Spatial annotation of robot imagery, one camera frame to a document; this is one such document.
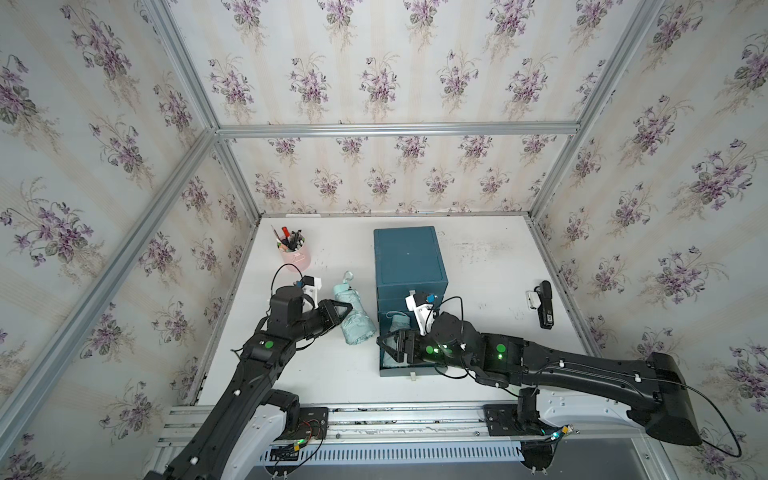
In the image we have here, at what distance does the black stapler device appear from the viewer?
2.95 ft

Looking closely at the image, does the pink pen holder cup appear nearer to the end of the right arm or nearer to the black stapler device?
the end of the right arm

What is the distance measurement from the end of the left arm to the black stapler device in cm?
→ 64

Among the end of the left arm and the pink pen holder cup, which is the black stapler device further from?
the pink pen holder cup

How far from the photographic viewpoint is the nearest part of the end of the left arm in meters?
0.65

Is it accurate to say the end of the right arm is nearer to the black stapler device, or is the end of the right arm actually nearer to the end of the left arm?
the end of the left arm

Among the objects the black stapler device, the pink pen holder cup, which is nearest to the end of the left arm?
the pink pen holder cup
